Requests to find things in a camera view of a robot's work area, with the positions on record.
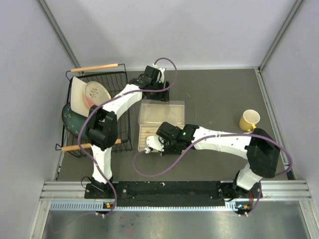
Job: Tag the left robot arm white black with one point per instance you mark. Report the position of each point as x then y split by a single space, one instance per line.
102 127

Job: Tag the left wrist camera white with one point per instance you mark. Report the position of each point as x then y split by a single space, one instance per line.
160 77

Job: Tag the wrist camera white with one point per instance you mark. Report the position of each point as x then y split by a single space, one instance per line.
154 143
160 77

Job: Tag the black wire dish rack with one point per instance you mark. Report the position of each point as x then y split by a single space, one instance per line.
114 82

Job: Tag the grey slotted cable duct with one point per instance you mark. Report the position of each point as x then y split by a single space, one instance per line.
103 207

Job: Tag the clear acrylic jewelry box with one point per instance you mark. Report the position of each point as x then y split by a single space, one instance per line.
156 112

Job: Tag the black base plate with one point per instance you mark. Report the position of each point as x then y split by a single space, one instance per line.
151 190

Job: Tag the round pink cream plate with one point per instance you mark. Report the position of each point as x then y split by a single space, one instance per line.
95 94

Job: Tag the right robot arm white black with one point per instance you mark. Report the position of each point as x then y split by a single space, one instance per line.
256 147

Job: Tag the yellow mug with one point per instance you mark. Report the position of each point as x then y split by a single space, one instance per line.
249 120

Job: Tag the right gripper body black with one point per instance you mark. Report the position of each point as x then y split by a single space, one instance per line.
171 148

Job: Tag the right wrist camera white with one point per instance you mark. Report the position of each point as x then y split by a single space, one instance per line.
154 143

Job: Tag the beige velvet jewelry tray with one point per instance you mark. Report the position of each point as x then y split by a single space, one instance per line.
144 132

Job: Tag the dark green round plate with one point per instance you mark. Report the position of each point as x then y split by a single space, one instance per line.
72 121

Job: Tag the square cream plate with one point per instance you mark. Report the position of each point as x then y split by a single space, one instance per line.
77 101

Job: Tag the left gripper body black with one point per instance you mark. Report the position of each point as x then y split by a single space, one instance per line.
159 95

